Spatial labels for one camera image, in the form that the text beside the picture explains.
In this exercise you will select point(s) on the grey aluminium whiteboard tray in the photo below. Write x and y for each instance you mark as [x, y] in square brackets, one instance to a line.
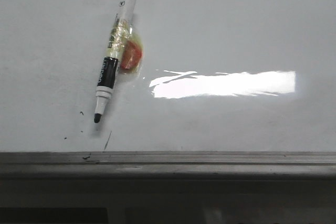
[168, 187]

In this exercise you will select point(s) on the red magnet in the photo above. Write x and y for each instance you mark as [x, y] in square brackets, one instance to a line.
[132, 54]

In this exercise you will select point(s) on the black white whiteboard marker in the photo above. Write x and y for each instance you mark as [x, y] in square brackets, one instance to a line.
[110, 66]

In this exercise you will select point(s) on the white whiteboard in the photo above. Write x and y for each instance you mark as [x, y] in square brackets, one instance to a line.
[216, 75]

